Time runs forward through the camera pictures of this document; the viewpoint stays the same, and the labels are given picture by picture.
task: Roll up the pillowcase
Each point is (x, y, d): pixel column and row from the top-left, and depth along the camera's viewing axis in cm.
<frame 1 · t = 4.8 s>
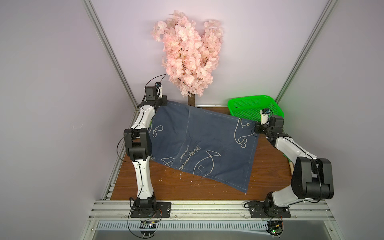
left hand: (165, 95, 100), fingers closed
right hand: (260, 119, 90), fingers closed
blue fish-print pillowcase: (204, 143, 99), point 2 cm above the table
green plastic basket: (250, 107, 120), point 2 cm above the table

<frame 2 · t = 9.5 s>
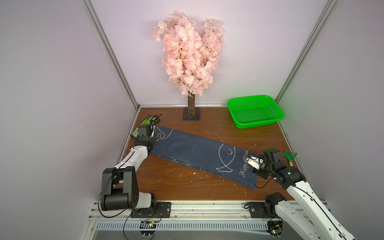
left hand: (146, 133, 91), fingers open
right hand: (259, 158, 79), fingers open
blue fish-print pillowcase: (211, 158, 92), point 2 cm above the table
green black work glove: (152, 120, 112), point 2 cm above the table
the other named things where they were.

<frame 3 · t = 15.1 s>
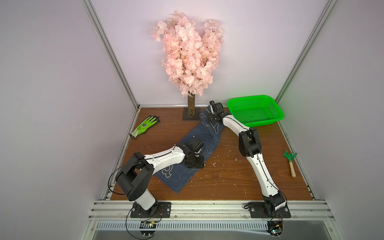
left hand: (204, 166, 85), fingers open
right hand: (215, 111, 113), fingers open
blue fish-print pillowcase: (211, 132, 104), point 2 cm above the table
the other named things where they were.

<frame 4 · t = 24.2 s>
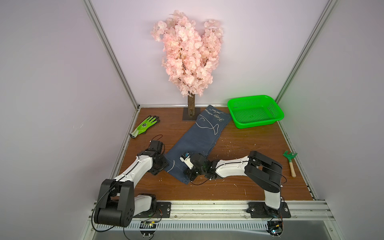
left hand: (166, 164, 88), fingers open
right hand: (183, 169, 85), fingers closed
blue fish-print pillowcase: (198, 137, 103), on the table
the other named things where they were.

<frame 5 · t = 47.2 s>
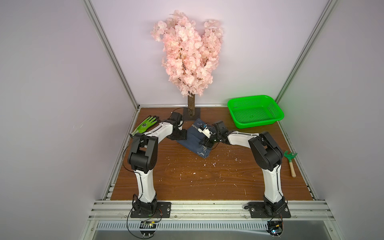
left hand: (184, 135, 99), fingers open
right hand: (201, 138, 97), fingers open
blue fish-print pillowcase: (193, 138, 100), point 3 cm above the table
the other named things where they were.

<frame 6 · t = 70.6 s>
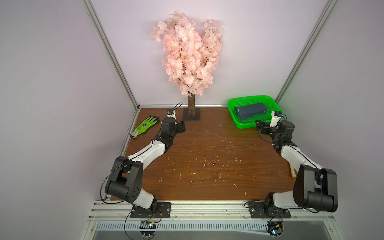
left hand: (182, 119, 89), fingers open
right hand: (266, 118, 87), fingers open
blue fish-print pillowcase: (244, 112, 113), point 4 cm above the table
the other named things where they were.

